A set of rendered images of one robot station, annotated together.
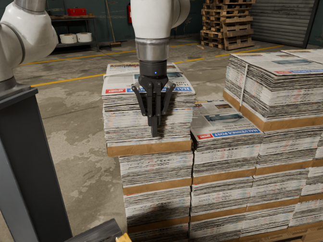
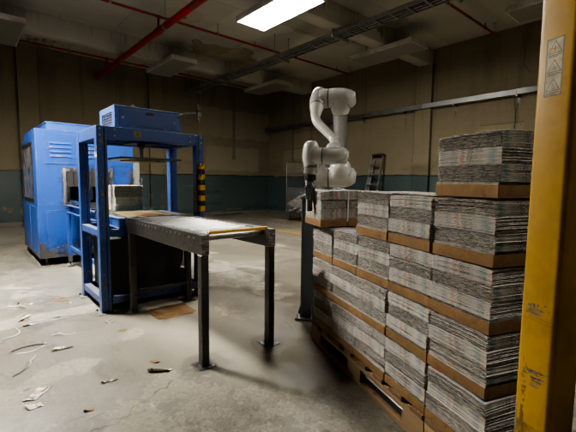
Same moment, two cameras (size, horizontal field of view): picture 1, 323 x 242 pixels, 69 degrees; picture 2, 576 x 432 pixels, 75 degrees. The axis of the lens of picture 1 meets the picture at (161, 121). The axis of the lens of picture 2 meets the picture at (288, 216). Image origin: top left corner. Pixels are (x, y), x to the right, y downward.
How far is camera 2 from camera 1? 238 cm
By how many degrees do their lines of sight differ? 80
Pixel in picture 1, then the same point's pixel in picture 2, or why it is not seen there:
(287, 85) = (363, 200)
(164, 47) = (306, 168)
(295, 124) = (370, 233)
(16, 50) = (323, 178)
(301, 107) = (372, 219)
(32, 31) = (333, 171)
